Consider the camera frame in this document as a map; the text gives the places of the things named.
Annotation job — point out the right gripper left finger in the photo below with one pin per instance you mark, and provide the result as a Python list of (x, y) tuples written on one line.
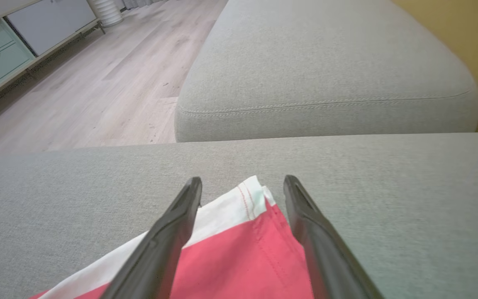
[(156, 265)]

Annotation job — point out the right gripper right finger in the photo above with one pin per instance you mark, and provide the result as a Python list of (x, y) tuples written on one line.
[(330, 265)]

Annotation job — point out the red basketball jersey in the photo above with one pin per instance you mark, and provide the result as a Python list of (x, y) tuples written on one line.
[(239, 257)]

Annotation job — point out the large grey sofa seat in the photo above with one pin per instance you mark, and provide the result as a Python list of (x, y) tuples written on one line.
[(409, 199)]

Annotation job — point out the grey stitched sofa cushion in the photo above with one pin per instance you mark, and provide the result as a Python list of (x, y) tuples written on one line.
[(326, 62)]

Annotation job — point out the white ribbed cylinder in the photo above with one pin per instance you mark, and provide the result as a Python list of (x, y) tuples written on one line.
[(106, 12)]

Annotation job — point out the grey curtain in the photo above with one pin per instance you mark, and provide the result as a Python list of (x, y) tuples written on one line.
[(137, 3)]

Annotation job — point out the low cabinet with drawers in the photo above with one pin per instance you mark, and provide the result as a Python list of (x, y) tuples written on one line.
[(52, 20)]

